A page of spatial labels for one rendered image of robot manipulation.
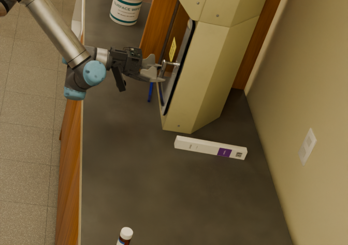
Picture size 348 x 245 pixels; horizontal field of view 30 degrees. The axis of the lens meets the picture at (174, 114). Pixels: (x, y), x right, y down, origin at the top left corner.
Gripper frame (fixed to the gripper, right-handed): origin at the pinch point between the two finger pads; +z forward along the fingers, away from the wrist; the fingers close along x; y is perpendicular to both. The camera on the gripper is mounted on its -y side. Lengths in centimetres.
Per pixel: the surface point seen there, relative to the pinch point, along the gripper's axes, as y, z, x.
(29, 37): -115, -46, 198
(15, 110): -115, -47, 115
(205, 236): -20, 15, -57
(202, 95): -2.1, 15.7, -5.3
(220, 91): -4.5, 24.8, 2.8
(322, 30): 32, 49, -6
